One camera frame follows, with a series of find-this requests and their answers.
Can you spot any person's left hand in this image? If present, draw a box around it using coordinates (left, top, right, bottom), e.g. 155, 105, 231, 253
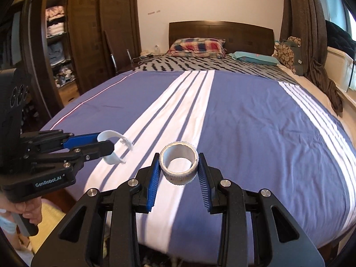
0, 199, 43, 226

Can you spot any white storage box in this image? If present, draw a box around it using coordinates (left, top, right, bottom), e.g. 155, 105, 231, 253
327, 46, 356, 92

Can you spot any yellow fluffy rug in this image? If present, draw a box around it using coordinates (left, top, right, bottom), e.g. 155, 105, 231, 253
26, 197, 75, 259

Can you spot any white tape roll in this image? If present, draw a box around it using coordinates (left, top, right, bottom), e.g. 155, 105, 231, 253
159, 141, 200, 185

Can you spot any plaid pillow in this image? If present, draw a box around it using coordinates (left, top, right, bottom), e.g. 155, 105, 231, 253
167, 37, 227, 59

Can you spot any window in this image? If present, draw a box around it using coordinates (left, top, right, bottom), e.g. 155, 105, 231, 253
325, 0, 354, 26

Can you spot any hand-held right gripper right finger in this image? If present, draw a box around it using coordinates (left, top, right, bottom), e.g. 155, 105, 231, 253
197, 152, 326, 267

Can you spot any black quilted cloth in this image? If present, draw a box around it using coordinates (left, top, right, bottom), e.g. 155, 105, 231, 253
325, 19, 356, 62

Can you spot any pile of folded clothes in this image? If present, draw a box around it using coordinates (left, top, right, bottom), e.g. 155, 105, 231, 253
46, 0, 76, 87

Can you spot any teal pillow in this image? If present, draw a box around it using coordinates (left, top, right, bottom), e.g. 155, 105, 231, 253
231, 51, 280, 67

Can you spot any grey black patterned blanket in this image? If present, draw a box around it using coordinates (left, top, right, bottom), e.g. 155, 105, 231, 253
131, 54, 301, 85

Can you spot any blue white striped duvet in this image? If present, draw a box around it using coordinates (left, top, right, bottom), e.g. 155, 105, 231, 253
40, 69, 356, 266

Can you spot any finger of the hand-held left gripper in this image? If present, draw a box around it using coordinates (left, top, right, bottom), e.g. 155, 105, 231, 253
28, 140, 115, 173
21, 130, 101, 156

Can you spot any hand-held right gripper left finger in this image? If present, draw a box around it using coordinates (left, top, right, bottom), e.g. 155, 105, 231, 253
30, 153, 161, 267

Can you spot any dark wooden wardrobe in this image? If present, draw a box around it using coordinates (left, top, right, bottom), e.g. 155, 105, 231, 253
0, 0, 142, 96

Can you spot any brown patterned plush toy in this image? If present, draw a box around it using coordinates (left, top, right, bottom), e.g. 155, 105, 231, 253
274, 36, 305, 75

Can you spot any dark wooden bed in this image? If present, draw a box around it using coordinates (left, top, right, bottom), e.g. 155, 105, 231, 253
169, 21, 344, 256

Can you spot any black chair with metal legs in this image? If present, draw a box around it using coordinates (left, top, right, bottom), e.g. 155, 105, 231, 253
104, 30, 133, 75

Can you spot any brown curtain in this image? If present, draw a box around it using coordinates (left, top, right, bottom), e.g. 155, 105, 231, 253
279, 0, 344, 115

